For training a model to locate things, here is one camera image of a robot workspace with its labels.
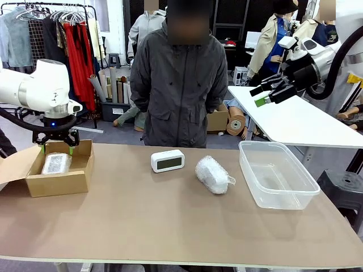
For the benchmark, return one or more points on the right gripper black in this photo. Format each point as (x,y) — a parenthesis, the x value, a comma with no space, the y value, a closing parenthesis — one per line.
(304,79)

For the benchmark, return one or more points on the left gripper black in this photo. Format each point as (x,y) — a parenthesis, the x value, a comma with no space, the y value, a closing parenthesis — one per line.
(56,129)

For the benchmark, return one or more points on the unwrapped white digital clock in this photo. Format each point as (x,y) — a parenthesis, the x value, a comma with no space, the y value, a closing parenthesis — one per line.
(167,163)

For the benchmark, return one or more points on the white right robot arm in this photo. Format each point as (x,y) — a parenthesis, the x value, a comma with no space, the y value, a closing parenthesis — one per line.
(320,56)

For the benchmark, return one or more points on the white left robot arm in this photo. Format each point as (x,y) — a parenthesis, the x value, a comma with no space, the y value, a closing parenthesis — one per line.
(42,88)

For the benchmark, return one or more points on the white computer case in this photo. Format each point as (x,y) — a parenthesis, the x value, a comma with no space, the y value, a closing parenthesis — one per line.
(241,75)

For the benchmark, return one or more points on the white table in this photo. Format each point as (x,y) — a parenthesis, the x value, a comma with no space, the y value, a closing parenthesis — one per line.
(297,122)

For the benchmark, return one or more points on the black metal clothes rack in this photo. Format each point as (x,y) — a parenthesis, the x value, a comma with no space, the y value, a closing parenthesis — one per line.
(96,122)

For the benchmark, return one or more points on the open brown cardboard box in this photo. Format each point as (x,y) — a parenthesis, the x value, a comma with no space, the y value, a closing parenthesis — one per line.
(56,184)

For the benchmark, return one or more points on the mannequin in beige coat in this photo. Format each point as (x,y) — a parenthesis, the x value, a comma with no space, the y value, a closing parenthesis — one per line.
(266,42)

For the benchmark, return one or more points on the person in black clothing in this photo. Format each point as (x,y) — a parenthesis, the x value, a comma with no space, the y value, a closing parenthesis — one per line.
(5,144)

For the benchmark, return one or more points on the large brown paper spool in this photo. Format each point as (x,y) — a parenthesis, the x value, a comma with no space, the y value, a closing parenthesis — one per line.
(235,126)

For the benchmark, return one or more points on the white monitor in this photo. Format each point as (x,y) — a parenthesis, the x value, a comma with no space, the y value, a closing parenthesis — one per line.
(252,39)

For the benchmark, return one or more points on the black storage bin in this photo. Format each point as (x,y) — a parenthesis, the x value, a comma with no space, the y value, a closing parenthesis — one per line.
(109,113)

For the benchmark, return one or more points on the plain cardboard box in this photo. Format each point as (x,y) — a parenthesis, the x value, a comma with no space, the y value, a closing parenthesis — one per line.
(218,120)

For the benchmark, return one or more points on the black tripod stand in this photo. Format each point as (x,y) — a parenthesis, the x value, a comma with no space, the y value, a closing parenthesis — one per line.
(294,27)

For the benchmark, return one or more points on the mannequin in cream jacket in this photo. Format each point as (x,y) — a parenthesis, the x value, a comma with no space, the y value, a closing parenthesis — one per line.
(307,27)

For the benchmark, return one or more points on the red hanging dress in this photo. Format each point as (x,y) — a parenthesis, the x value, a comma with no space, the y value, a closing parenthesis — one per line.
(82,71)

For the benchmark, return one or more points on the cream paper roll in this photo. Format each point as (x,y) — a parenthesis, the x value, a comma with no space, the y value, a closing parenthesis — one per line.
(103,82)

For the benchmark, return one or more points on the child mannequin in green top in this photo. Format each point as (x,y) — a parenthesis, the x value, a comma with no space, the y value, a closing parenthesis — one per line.
(127,116)

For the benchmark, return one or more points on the grey paper roll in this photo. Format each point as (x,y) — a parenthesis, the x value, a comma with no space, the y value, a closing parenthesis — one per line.
(113,85)

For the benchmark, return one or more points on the clear plastic container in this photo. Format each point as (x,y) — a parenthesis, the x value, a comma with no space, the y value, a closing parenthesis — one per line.
(278,175)

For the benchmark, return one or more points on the person in dark grey jacket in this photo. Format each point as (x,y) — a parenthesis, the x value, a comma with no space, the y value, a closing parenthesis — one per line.
(178,93)

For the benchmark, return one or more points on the black hanging garment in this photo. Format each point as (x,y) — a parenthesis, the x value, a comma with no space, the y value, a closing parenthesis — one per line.
(52,42)

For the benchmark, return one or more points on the small dark step stool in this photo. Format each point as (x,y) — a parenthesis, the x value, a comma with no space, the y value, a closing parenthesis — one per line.
(114,59)

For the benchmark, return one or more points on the dark checked garment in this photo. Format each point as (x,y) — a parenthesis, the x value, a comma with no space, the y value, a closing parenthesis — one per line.
(37,42)

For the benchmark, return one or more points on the light blue fleece jacket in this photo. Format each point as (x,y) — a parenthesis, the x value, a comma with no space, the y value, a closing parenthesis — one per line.
(17,42)

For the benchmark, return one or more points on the cream hanging garment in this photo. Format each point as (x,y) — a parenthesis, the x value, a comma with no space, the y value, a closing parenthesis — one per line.
(95,39)

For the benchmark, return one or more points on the black plastic stool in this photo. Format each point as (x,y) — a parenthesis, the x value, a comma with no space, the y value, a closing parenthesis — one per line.
(346,187)

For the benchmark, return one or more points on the mannequin in grey hoodie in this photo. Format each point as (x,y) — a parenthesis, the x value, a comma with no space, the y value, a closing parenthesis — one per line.
(141,28)

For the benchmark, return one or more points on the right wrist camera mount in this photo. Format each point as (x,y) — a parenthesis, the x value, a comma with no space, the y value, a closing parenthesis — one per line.
(287,43)

